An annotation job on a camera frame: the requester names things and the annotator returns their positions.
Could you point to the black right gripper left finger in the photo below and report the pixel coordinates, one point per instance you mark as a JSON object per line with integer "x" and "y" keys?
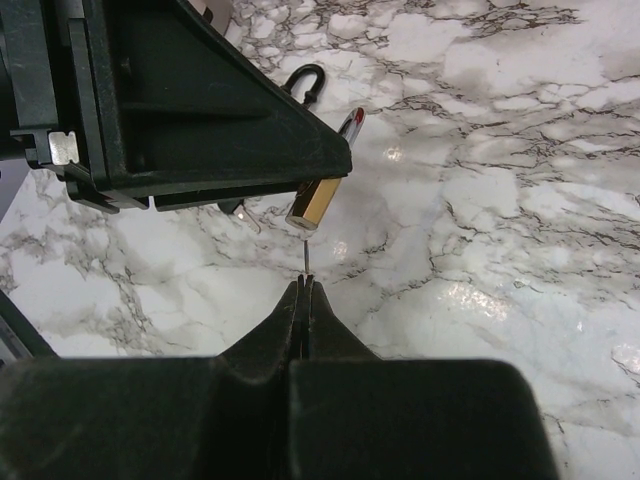
{"x": 147, "y": 418}

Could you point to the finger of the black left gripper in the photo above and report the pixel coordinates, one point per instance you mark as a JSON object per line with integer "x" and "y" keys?
{"x": 182, "y": 111}

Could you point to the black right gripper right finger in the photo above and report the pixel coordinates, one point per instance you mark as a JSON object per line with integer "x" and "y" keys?
{"x": 353, "y": 415}

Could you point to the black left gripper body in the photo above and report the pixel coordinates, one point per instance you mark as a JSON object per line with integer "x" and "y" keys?
{"x": 48, "y": 113}

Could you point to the brass padlock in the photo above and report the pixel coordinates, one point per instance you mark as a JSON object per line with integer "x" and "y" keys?
{"x": 313, "y": 198}

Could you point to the small silver key with ring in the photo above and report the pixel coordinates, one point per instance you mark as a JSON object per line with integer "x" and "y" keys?
{"x": 307, "y": 257}

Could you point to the black head key bunch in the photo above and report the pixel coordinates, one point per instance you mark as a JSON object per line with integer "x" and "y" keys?
{"x": 236, "y": 208}

